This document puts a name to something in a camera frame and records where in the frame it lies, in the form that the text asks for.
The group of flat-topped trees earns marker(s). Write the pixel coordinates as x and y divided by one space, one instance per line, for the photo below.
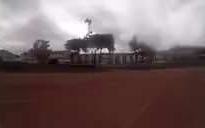
90 42

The red running track ground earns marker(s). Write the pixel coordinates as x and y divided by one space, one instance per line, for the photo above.
100 100

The bare dark tree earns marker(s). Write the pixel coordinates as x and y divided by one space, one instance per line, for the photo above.
136 46

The tall floodlight pole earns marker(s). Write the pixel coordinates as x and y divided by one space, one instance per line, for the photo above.
88 26

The dark grass strip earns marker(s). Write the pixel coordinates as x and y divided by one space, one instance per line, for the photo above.
56 67

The dark round tree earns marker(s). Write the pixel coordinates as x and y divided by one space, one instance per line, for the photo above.
40 50

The dark low building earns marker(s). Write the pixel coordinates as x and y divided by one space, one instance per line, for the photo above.
190 53

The grey roofed building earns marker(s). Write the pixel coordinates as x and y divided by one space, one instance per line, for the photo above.
3 56

